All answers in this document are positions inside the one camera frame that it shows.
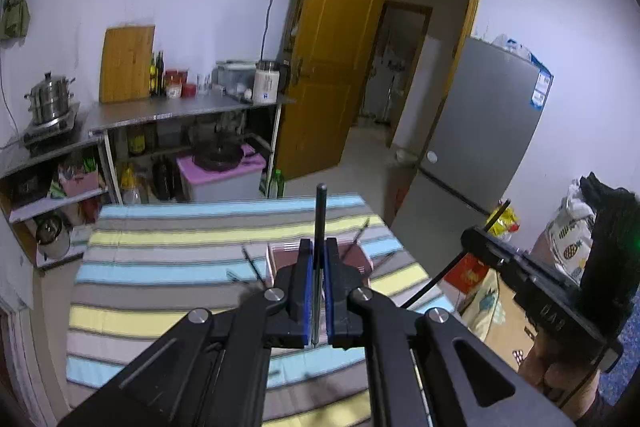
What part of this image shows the metal kitchen counter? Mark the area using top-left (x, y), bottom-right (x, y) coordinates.
top-left (1, 93), bottom-right (280, 270)

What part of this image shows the person's right hand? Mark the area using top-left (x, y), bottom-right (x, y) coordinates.
top-left (518, 331), bottom-right (612, 426)

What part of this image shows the cardboard box with drawings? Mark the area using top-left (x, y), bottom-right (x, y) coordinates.
top-left (459, 270), bottom-right (537, 371)

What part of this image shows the pineapple print cloth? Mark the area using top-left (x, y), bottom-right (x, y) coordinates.
top-left (544, 179), bottom-right (596, 284)

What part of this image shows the red box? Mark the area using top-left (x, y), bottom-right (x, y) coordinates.
top-left (444, 254), bottom-right (489, 295)

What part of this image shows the yellow snack bag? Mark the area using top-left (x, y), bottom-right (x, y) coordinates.
top-left (487, 202), bottom-right (520, 242)

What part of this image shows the striped tablecloth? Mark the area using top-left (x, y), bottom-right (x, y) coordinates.
top-left (64, 192), bottom-right (457, 427)

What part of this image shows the pink utensil caddy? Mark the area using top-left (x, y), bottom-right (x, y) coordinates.
top-left (264, 238), bottom-right (376, 293)

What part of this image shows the purple lid storage bin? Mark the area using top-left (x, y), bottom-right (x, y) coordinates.
top-left (177, 145), bottom-right (267, 204)

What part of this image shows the green bottle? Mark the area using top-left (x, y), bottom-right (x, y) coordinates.
top-left (267, 169), bottom-right (285, 198)

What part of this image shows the rice cooker pot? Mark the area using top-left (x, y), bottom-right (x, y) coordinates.
top-left (36, 213), bottom-right (70, 260)

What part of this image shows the black frying pan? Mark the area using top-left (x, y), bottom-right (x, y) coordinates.
top-left (192, 136), bottom-right (271, 172)

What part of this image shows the grey refrigerator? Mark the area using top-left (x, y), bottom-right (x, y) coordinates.
top-left (392, 38), bottom-right (553, 275)

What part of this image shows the pink plastic basket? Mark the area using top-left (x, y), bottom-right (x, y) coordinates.
top-left (58, 170), bottom-right (103, 197)

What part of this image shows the gas stove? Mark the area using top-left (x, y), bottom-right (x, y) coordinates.
top-left (21, 102), bottom-right (80, 150)

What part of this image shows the clear storage box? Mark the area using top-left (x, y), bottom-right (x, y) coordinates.
top-left (215, 60), bottom-right (256, 98)

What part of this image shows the red lidded jar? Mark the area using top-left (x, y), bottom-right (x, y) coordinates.
top-left (164, 69), bottom-right (198, 98)

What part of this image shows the white electric kettle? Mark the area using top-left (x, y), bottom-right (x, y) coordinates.
top-left (252, 60), bottom-right (290, 104)

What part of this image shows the dark oil bottle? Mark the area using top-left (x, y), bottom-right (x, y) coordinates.
top-left (155, 51), bottom-right (165, 96)

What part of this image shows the stainless steel steamer pot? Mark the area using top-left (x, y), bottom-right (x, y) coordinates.
top-left (24, 72), bottom-right (75, 126)

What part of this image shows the wooden cutting board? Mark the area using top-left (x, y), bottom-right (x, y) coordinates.
top-left (99, 26), bottom-right (155, 104)

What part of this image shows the yellow wooden door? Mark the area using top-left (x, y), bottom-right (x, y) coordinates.
top-left (276, 0), bottom-right (385, 180)

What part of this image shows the green hanging cloth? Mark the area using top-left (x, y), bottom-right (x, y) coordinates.
top-left (1, 0), bottom-right (30, 41)

